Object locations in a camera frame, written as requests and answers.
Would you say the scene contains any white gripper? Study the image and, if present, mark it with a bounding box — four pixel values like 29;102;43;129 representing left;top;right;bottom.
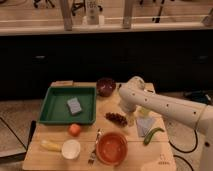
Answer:
119;100;136;127

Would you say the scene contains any bunch of dark grapes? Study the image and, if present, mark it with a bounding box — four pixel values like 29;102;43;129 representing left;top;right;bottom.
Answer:
105;113;127;127

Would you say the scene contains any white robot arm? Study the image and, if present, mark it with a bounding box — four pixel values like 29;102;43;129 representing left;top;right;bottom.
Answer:
118;76;213;171

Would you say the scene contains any red bowl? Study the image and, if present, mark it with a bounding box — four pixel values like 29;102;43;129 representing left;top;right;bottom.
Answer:
96;132;128;166

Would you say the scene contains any dark maroon bowl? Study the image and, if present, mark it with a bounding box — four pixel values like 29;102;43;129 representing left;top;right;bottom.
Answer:
96;78;116;97

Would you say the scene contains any light green cup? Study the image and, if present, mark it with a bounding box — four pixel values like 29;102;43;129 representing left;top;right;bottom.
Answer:
140;107;150;117

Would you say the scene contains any grey cloth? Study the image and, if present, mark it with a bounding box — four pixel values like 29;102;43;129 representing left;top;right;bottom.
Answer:
136;117;155;137

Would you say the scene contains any green cucumber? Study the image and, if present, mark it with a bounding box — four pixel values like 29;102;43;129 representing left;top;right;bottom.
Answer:
143;127;165;146

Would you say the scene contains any metal fork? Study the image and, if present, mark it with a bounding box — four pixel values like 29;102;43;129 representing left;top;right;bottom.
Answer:
88;129;102;164

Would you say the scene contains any blue-grey sponge in tray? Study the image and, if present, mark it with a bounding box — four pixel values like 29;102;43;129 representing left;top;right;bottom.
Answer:
67;98;82;115

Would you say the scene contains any orange fruit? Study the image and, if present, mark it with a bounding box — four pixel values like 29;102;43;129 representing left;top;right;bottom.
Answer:
68;124;81;137

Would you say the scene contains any dark blue object on floor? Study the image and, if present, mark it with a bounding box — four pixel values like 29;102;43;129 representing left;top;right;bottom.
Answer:
183;91;211;105

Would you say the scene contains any green plastic tray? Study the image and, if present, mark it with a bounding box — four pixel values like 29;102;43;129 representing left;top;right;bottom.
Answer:
38;86;96;125

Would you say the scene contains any yellow corn cob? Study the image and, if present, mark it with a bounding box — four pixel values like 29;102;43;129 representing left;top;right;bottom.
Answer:
41;140;61;152

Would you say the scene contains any black cable on floor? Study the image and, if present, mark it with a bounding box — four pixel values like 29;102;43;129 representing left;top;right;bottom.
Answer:
168;122;199;171

